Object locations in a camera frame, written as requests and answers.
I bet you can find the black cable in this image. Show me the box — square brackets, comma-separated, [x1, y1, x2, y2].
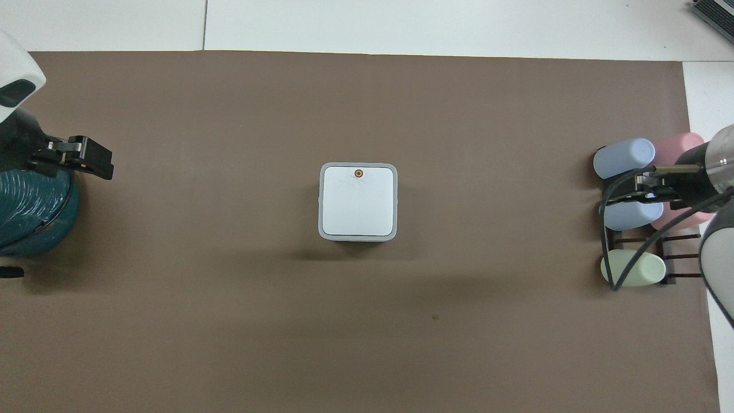
[599, 165, 734, 291]

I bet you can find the pink cup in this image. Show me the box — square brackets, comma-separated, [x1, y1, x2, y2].
[650, 201, 715, 232]
[653, 132, 705, 167]

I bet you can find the light blue cup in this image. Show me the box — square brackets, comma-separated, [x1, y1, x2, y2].
[602, 197, 665, 232]
[593, 138, 657, 180]

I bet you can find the dark wooden cup rack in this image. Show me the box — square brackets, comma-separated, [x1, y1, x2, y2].
[607, 228, 704, 286]

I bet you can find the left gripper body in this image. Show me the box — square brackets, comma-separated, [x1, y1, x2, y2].
[0, 108, 59, 174]

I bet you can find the teal round container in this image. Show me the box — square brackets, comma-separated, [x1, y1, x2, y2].
[0, 166, 80, 258]

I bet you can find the light green cup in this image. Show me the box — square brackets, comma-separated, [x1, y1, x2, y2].
[600, 249, 667, 288]

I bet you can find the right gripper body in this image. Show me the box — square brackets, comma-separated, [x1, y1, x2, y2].
[659, 142, 717, 211]

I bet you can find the white square trash can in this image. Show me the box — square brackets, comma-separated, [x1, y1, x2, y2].
[318, 162, 399, 243]

